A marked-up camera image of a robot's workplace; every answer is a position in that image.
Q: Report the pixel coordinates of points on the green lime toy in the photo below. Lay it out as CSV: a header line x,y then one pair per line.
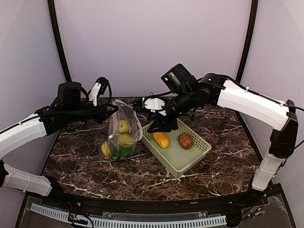
x,y
126,139

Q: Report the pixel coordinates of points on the light green plastic basket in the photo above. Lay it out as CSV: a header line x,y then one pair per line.
x,y
175,159

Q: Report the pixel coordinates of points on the clear dotted zip top bag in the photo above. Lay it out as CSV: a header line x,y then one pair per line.
x,y
125,112

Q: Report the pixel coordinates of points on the beige walnut toy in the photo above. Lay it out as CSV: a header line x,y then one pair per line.
x,y
124,126

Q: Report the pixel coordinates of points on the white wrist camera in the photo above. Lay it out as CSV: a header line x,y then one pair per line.
x,y
150,105
98,89

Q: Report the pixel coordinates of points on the black frame post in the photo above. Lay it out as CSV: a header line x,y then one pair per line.
x,y
248,39
58,41

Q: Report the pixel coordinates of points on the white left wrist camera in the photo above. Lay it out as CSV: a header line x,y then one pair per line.
x,y
98,89

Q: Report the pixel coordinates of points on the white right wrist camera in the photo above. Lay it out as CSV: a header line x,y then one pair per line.
x,y
150,105

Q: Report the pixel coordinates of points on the black front rail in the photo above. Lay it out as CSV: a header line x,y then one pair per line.
x,y
95,206

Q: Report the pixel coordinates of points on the white slotted cable duct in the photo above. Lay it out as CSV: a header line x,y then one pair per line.
x,y
133,221

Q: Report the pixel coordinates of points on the green bok choy toy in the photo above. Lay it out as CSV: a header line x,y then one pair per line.
x,y
118,152

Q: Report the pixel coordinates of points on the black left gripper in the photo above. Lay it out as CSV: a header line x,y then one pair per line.
x,y
102,114

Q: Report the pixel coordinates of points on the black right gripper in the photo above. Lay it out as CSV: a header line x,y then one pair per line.
x,y
166,124

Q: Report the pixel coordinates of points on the right black frame post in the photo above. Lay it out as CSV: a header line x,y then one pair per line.
x,y
248,39

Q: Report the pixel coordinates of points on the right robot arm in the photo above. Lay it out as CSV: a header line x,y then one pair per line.
x,y
223,91

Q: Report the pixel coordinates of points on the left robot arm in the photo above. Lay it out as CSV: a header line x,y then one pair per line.
x,y
72,104

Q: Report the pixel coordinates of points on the brown potato toy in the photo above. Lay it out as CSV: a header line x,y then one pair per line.
x,y
185,141

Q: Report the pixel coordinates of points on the yellow lemon toy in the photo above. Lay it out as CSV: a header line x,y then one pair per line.
x,y
105,149

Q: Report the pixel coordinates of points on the left black frame post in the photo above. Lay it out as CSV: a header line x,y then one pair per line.
x,y
58,41

